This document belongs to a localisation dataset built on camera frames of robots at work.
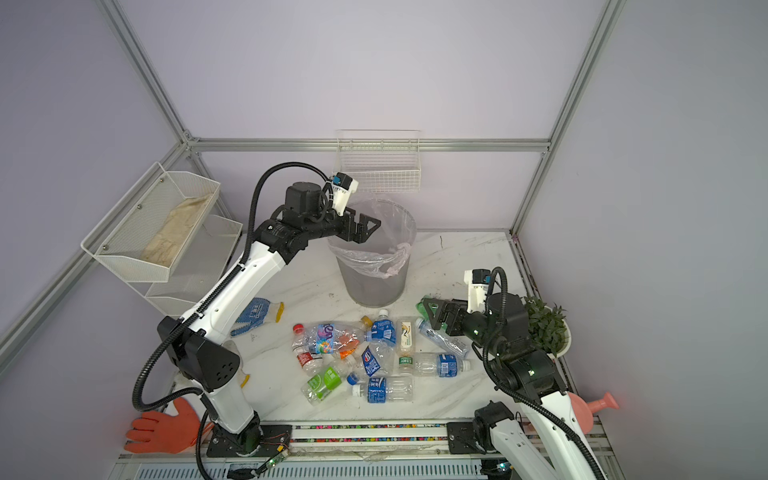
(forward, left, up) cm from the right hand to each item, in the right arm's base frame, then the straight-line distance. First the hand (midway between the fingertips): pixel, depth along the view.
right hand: (436, 301), depth 67 cm
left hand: (+20, +17, +8) cm, 27 cm away
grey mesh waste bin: (+15, +18, -17) cm, 29 cm away
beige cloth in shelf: (+16, +70, +4) cm, 71 cm away
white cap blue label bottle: (-1, +13, -21) cm, 25 cm away
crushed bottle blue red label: (-8, +14, -21) cm, 27 cm away
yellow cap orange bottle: (-1, +23, -20) cm, 30 cm away
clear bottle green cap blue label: (-4, -1, -28) cm, 28 cm away
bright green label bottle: (-12, +30, -23) cm, 39 cm away
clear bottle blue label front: (-13, +12, -23) cm, 29 cm away
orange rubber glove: (-23, +68, -26) cm, 77 cm away
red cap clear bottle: (-2, +36, -23) cm, 42 cm away
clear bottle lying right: (+3, -5, -26) cm, 26 cm away
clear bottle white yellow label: (+2, +7, -22) cm, 23 cm away
